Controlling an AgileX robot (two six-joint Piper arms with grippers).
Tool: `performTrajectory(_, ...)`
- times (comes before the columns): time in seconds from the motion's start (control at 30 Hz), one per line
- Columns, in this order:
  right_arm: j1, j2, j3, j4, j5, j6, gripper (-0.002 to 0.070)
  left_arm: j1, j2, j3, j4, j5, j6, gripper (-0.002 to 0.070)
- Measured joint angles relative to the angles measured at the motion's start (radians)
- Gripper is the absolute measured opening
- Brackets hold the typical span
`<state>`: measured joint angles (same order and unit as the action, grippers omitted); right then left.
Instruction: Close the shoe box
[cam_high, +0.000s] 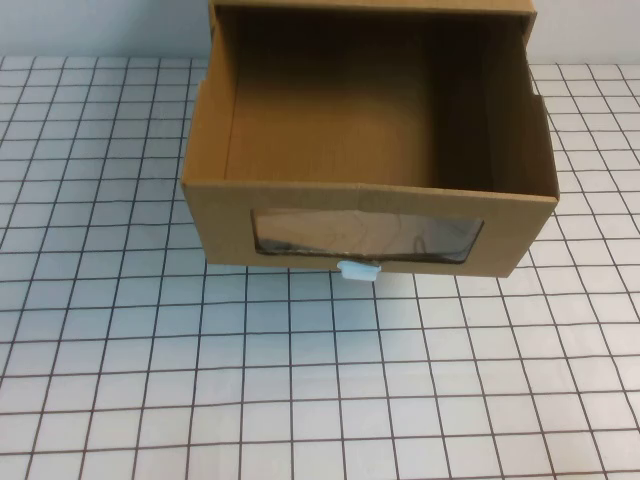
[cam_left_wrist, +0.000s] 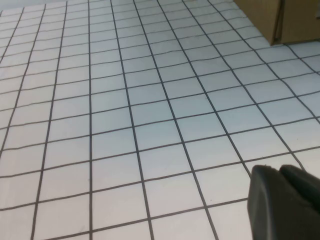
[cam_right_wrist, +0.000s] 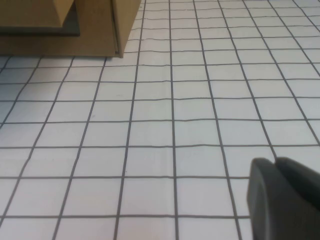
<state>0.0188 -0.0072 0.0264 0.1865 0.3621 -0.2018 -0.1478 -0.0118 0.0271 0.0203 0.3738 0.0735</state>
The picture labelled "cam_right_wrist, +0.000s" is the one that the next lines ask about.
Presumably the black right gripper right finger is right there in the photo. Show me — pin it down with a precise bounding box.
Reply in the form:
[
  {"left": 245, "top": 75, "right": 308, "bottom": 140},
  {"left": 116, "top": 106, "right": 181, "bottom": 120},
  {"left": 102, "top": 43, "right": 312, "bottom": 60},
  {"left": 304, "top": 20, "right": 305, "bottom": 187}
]
[{"left": 275, "top": 156, "right": 320, "bottom": 208}]

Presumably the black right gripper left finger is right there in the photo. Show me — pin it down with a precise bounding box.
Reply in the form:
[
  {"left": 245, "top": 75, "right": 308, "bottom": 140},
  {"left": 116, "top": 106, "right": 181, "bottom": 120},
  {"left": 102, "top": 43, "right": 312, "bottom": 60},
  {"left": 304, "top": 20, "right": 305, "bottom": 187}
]
[{"left": 246, "top": 156, "right": 320, "bottom": 240}]

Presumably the cardboard shoe box shell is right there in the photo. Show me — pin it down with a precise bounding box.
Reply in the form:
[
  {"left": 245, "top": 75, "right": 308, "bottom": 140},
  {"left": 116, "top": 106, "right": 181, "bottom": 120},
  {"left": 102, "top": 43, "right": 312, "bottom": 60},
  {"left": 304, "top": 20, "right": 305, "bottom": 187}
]
[{"left": 111, "top": 0, "right": 146, "bottom": 59}]

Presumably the white grid tablecloth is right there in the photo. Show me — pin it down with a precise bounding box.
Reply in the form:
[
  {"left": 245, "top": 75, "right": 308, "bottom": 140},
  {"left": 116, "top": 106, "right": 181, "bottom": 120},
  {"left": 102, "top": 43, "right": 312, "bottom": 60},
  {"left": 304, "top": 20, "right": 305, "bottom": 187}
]
[{"left": 0, "top": 0, "right": 320, "bottom": 240}]

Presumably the cardboard drawer with dark window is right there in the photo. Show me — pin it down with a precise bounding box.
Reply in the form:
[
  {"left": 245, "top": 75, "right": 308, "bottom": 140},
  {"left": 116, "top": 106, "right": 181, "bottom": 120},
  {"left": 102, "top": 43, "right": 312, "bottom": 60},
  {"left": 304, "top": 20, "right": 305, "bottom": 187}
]
[{"left": 0, "top": 0, "right": 119, "bottom": 58}]

